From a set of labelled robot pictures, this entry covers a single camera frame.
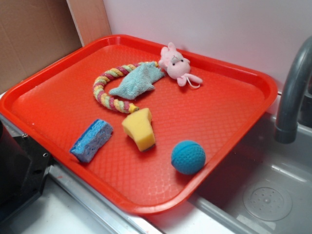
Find blue textured ball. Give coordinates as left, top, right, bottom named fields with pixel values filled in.
left=171, top=140, right=206, bottom=175

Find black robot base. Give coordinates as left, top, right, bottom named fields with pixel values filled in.
left=0, top=123, right=51, bottom=223

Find red plastic tray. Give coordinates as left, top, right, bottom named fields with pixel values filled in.
left=0, top=35, right=277, bottom=215

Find yellow sponge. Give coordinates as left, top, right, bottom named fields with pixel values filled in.
left=122, top=108, right=156, bottom=152

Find light blue cloth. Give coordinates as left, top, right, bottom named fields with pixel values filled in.
left=109, top=62, right=165, bottom=100

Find pink plush toy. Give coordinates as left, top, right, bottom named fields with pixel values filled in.
left=158, top=42, right=203, bottom=89

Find blue sponge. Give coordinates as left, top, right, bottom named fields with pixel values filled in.
left=70, top=119, right=113, bottom=163

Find grey sink basin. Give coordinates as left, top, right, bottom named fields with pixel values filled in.
left=148, top=115, right=312, bottom=234

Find grey faucet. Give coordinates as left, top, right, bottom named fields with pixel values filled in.
left=274, top=37, right=312, bottom=144

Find brown cardboard panel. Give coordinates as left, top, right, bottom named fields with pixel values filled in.
left=0, top=0, right=111, bottom=93

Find multicolour rope ring toy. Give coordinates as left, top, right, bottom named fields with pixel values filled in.
left=93, top=62, right=142, bottom=114

